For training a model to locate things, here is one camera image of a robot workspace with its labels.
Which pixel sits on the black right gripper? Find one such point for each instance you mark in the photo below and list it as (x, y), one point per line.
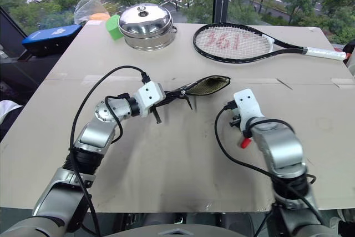
(235, 121)

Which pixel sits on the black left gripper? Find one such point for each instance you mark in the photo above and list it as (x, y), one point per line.
(173, 96)

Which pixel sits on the red marker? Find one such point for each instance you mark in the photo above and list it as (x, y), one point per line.
(245, 143)

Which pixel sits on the grid pattern pencil pouch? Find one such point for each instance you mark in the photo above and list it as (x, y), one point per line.
(208, 85)

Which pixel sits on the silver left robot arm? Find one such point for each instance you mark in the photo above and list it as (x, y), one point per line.
(94, 137)

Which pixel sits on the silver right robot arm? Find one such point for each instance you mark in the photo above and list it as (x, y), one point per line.
(280, 142)

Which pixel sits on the stainless steel pot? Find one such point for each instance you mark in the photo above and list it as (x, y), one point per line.
(151, 41)

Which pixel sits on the black and white tennis racket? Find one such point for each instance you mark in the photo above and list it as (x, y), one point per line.
(235, 41)

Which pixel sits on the domed steel pot lid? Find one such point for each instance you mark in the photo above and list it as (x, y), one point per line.
(144, 22)

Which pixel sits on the green box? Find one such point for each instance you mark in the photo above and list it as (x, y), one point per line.
(113, 27)

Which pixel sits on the orange object in bag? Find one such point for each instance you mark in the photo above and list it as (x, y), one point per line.
(99, 17)

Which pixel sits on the grey robot torso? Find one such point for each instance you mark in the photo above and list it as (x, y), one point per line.
(177, 231)

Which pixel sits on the clear plastic bag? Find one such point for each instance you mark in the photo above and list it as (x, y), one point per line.
(86, 8)

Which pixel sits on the blue case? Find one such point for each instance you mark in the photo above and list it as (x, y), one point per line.
(52, 38)

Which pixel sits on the white cloth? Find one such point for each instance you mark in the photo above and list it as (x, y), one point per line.
(9, 112)

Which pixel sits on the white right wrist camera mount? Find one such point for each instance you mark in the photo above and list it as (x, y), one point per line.
(247, 103)

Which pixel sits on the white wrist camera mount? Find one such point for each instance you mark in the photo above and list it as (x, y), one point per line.
(149, 95)
(247, 103)

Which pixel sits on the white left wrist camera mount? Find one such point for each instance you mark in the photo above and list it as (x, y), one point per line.
(149, 95)

